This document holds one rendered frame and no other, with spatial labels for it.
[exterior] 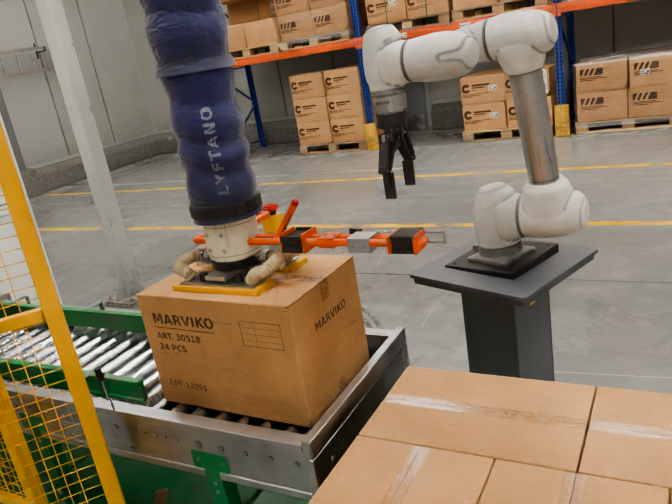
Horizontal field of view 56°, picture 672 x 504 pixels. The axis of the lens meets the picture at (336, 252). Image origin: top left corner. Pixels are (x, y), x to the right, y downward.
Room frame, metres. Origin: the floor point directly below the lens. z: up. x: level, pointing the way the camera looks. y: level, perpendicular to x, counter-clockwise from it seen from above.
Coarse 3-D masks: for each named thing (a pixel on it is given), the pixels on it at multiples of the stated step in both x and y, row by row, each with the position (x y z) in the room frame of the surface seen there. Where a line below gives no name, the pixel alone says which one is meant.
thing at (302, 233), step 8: (288, 232) 1.83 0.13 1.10; (296, 232) 1.83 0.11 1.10; (304, 232) 1.77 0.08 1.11; (312, 232) 1.80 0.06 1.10; (280, 240) 1.78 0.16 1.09; (288, 240) 1.77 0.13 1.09; (296, 240) 1.75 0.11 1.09; (304, 240) 1.76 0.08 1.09; (288, 248) 1.77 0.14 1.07; (296, 248) 1.76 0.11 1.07; (304, 248) 1.75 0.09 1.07; (312, 248) 1.79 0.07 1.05
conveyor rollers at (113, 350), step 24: (0, 336) 2.87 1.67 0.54; (24, 336) 2.79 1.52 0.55; (48, 336) 2.78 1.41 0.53; (72, 336) 2.69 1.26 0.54; (96, 336) 2.69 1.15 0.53; (120, 336) 2.59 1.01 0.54; (144, 336) 2.58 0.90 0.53; (24, 360) 2.50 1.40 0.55; (96, 360) 2.37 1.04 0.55; (120, 360) 2.35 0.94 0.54; (144, 360) 2.33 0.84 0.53; (24, 384) 2.27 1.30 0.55; (168, 408) 1.92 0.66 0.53; (192, 408) 1.90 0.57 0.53
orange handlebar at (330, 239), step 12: (264, 216) 2.15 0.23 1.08; (204, 240) 1.96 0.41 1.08; (252, 240) 1.86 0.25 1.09; (264, 240) 1.84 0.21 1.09; (276, 240) 1.82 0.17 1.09; (312, 240) 1.75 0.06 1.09; (324, 240) 1.73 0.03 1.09; (336, 240) 1.71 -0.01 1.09; (372, 240) 1.65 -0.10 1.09; (384, 240) 1.63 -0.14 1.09; (420, 240) 1.58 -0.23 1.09
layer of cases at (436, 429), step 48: (432, 384) 1.76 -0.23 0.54; (480, 384) 1.71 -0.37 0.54; (528, 384) 1.67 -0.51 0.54; (576, 384) 1.62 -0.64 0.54; (384, 432) 1.55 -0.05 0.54; (432, 432) 1.51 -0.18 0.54; (480, 432) 1.47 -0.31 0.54; (528, 432) 1.44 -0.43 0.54; (576, 432) 1.40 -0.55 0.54; (624, 432) 1.37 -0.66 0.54; (336, 480) 1.38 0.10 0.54; (384, 480) 1.35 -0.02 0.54; (432, 480) 1.31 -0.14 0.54; (480, 480) 1.29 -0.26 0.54; (528, 480) 1.26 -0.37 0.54; (576, 480) 1.23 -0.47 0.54; (624, 480) 1.21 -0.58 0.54
